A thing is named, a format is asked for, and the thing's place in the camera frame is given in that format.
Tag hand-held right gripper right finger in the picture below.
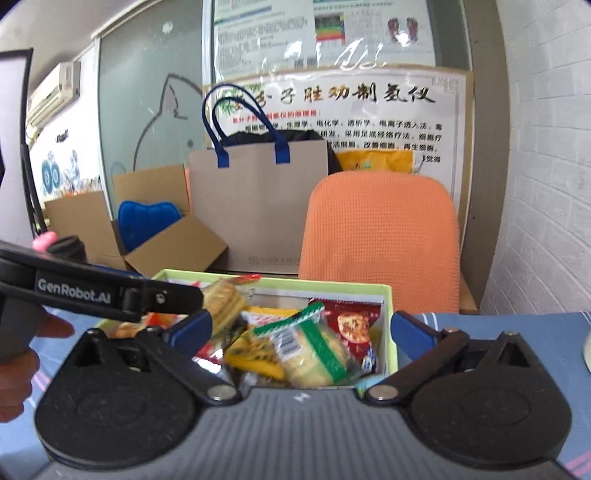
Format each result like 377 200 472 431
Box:
365 310 539 407

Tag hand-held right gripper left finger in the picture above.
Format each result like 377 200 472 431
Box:
69 308 241 407

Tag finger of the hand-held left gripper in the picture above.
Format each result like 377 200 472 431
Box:
139 277 205 322

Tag light green cardboard box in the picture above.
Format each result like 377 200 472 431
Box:
150 269 399 386

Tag clear packet red candies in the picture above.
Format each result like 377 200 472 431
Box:
191 339 232 374

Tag red ended cookie packet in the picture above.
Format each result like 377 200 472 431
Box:
201 274 262 342

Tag orange fried snack packet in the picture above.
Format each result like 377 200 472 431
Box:
104 311 185 340

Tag dark red snack packet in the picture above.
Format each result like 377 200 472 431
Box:
318 299 384 374

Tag yellow strips snack packet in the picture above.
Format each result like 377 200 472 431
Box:
224 307 301 381

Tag green edged cracker packet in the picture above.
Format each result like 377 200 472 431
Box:
252 302 358 386

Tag person's left hand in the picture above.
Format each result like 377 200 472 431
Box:
0 318 75 423

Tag open cardboard box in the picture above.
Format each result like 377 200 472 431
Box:
111 164 229 278

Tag plain cardboard box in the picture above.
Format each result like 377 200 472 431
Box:
44 191 125 273

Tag blue plastic object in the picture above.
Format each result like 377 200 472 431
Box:
117 200 183 254

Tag orange chair back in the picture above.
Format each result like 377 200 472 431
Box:
298 173 462 315

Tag blue striped tablecloth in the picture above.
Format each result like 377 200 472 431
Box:
0 309 591 480

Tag yellow plastic bag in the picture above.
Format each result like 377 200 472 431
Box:
335 148 414 176

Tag black stand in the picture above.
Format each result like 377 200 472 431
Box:
0 48 49 232

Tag white air conditioner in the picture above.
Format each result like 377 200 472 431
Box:
25 62 81 127

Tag frosted glass panel cat drawing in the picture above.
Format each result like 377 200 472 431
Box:
99 0 206 195

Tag laminated chart poster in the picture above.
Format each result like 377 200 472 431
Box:
212 0 437 77

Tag colourful wall picture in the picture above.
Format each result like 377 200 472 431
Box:
39 124 102 204

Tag brown paper bag blue handles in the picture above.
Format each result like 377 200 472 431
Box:
188 83 338 273

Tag white wall poster black characters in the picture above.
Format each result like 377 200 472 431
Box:
203 69 474 217

